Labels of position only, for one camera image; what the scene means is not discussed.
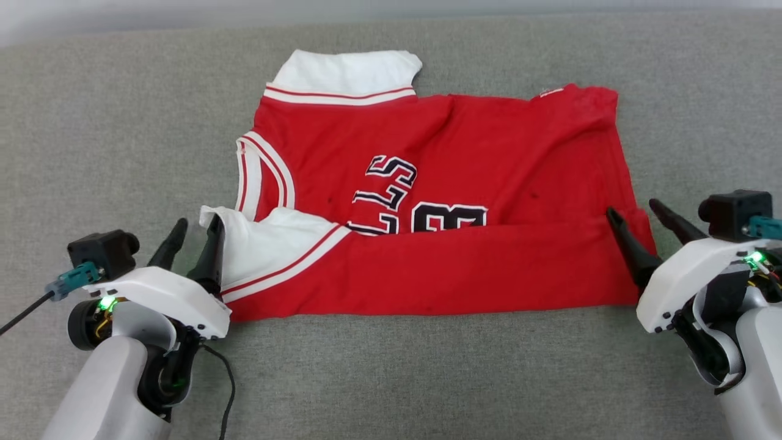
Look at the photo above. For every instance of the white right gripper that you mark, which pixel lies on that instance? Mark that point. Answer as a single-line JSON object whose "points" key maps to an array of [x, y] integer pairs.
{"points": [[684, 275]]}

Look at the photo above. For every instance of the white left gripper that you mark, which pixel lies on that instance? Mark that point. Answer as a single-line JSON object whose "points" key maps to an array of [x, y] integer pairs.
{"points": [[171, 293]]}

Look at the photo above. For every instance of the red and white basketball jersey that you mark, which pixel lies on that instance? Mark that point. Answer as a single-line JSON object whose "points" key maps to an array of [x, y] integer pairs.
{"points": [[427, 275]]}

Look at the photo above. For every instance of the grey fabric sofa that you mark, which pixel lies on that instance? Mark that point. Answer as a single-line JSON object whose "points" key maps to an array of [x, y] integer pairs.
{"points": [[391, 379]]}

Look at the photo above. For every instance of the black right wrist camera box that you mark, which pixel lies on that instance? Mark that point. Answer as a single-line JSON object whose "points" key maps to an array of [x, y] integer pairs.
{"points": [[730, 214]]}

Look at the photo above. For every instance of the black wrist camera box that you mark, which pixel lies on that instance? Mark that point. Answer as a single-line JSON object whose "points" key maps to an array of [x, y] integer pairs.
{"points": [[730, 214], [101, 250]]}

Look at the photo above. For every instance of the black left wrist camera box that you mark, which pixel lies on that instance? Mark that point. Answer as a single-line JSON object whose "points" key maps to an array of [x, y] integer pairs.
{"points": [[101, 250]]}

